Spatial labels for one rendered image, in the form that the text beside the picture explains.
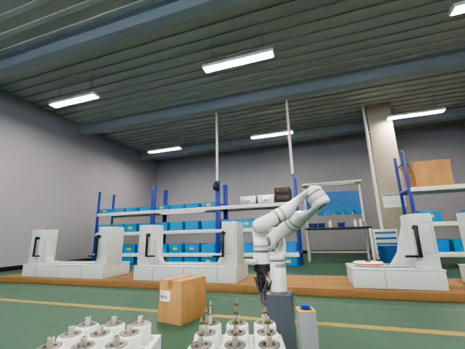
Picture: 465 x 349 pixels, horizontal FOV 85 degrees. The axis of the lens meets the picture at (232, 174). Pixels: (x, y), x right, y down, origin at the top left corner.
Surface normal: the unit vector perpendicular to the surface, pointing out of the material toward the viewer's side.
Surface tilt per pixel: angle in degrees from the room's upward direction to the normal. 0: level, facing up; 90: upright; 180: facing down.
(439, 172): 90
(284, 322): 90
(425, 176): 90
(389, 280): 90
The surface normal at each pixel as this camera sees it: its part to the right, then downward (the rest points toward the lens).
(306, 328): -0.05, -0.23
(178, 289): -0.54, -0.18
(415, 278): -0.31, -0.22
